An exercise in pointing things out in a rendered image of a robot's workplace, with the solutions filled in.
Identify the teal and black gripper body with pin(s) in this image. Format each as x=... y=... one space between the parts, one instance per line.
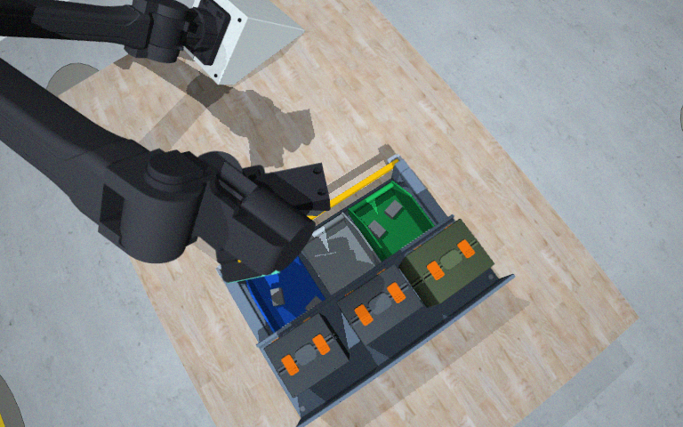
x=231 y=269

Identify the grey open bin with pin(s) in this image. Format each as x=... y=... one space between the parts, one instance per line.
x=339 y=253

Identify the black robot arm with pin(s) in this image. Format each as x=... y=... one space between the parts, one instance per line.
x=265 y=226

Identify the green open bin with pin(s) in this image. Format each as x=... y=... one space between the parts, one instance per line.
x=408 y=224

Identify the olive green case with orange latches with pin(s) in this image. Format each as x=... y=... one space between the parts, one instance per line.
x=445 y=264

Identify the blue bin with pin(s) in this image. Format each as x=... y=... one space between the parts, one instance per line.
x=297 y=288

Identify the yellow long thin bar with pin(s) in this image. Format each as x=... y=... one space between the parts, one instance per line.
x=362 y=184

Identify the dark grey case with orange latches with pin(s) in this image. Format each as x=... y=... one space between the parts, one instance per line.
x=307 y=354
x=379 y=304

